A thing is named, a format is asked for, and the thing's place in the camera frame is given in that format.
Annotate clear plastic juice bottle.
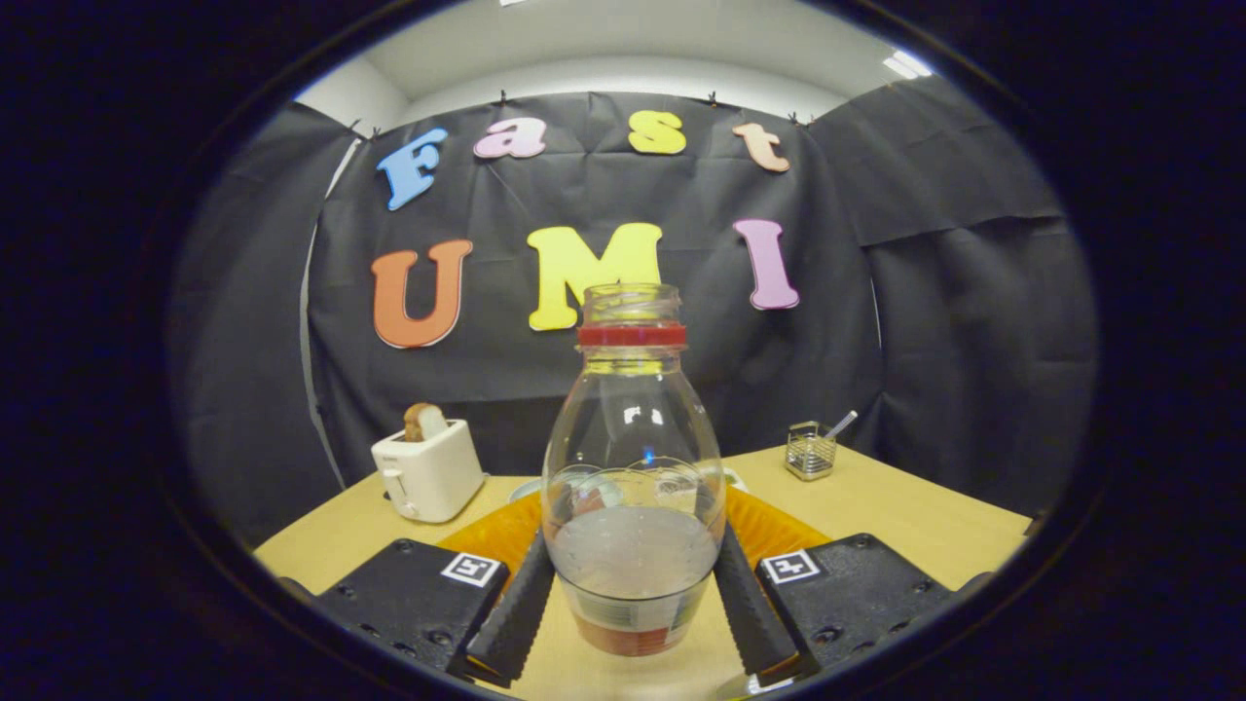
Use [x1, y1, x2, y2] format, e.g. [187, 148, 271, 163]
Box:
[541, 282, 728, 658]

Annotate wooden table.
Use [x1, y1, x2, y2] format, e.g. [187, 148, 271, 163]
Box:
[253, 443, 1033, 701]

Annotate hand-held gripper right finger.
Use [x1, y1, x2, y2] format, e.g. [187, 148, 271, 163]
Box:
[714, 484, 960, 683]

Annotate bread slice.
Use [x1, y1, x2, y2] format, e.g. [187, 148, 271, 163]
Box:
[403, 402, 450, 444]

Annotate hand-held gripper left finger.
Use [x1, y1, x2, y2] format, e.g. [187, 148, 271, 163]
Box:
[316, 490, 558, 687]

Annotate light green plate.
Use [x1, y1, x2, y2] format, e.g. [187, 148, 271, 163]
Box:
[508, 463, 624, 507]

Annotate white toaster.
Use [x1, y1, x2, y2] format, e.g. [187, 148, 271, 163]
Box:
[371, 419, 487, 525]

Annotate metal wire holder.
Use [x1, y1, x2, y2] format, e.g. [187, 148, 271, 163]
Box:
[785, 421, 838, 482]

